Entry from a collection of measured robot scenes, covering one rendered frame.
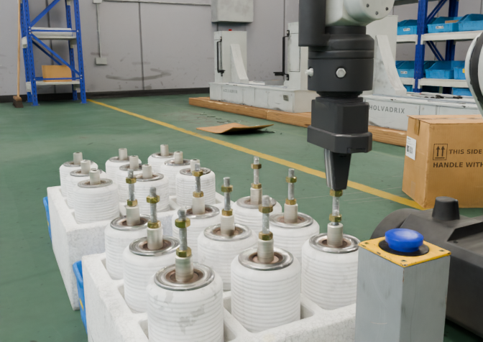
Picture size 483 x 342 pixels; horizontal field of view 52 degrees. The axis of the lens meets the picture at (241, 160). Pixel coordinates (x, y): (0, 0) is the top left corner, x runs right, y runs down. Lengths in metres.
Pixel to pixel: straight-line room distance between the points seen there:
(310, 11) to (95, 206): 0.65
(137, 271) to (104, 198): 0.41
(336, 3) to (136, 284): 0.46
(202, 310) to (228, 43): 4.75
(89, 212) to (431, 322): 0.74
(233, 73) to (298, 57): 1.34
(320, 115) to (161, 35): 6.66
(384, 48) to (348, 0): 2.90
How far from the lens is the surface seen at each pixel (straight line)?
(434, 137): 1.78
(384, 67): 3.47
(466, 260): 0.94
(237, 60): 5.22
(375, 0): 0.65
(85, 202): 1.10
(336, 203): 0.72
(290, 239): 0.79
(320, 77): 0.66
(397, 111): 3.16
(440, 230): 0.99
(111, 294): 0.77
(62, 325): 1.09
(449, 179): 1.84
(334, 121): 0.66
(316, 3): 0.65
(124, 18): 7.16
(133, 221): 0.83
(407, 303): 0.56
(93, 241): 1.08
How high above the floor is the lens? 0.52
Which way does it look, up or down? 12 degrees down
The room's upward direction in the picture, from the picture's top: 1 degrees counter-clockwise
